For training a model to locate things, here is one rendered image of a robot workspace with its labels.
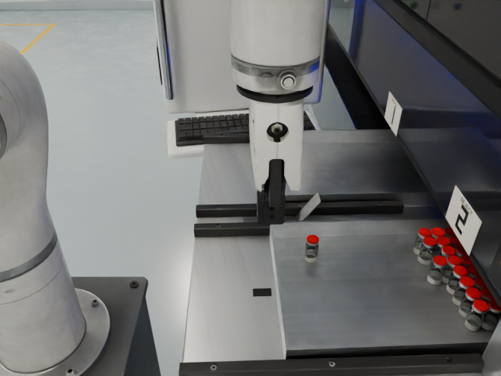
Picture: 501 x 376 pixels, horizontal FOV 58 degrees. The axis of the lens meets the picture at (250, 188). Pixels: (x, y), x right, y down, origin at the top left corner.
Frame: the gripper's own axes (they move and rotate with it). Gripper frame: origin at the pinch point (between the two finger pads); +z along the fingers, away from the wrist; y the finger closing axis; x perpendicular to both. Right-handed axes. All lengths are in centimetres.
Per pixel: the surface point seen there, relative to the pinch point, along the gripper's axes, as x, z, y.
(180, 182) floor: 35, 110, 166
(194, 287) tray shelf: 11.1, 22.4, 8.4
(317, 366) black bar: -6.0, 20.4, -7.6
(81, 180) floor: 91, 110, 170
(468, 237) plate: -27.9, 9.3, 4.2
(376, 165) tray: -27, 22, 43
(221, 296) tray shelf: 6.7, 22.4, 6.4
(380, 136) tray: -31, 21, 54
